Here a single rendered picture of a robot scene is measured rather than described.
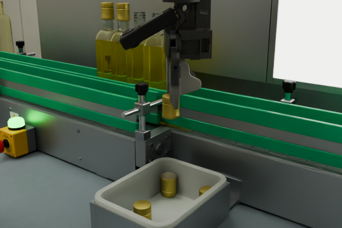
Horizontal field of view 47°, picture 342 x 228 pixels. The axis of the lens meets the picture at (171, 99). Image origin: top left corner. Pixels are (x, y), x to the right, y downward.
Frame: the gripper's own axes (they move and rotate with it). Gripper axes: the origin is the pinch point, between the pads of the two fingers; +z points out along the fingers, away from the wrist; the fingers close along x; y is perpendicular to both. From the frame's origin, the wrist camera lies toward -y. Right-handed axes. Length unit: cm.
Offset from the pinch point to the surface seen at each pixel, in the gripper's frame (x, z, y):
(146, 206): -9.4, 17.7, -5.8
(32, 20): 320, 13, -92
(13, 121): 32, 14, -39
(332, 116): -4.1, 3.7, 31.8
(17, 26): 313, 18, -105
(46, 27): 79, -6, -37
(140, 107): 5.3, 3.0, -5.8
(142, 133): 5.1, 8.7, -5.5
